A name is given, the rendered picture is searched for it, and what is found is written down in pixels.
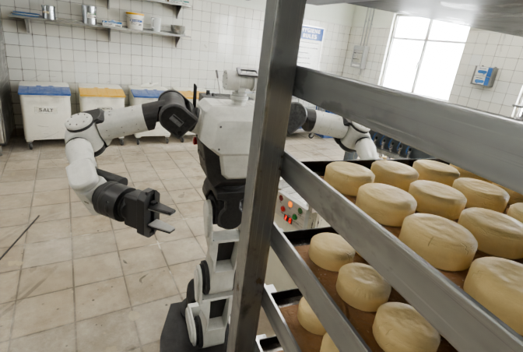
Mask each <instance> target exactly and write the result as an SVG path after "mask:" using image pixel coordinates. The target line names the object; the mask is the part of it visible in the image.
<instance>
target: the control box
mask: <svg viewBox="0 0 523 352"><path fill-rule="evenodd" d="M280 195H281V196H282V197H283V200H282V201H281V200H280V199H279V196H280ZM289 202H291V203H292V207H289V204H288V203H289ZM281 206H284V207H285V211H282V210H281ZM299 208H301V209H302V213H301V214H299V213H298V209H299ZM275 213H277V214H278V215H279V216H281V217H282V218H283V219H284V220H285V216H287V218H286V221H287V222H288V223H289V219H291V221H290V224H291V225H293V226H294V227H295V228H296V229H297V230H303V229H307V224H308V220H309V216H310V212H309V211H308V207H307V206H305V205H304V204H303V203H302V202H300V201H298V200H297V199H295V198H294V197H292V196H291V195H289V194H288V193H286V192H284V191H283V190H280V191H278V195H277V201H276V211H275ZM293 214H295V215H296V216H297V219H296V220H293V218H292V215H293Z"/></svg>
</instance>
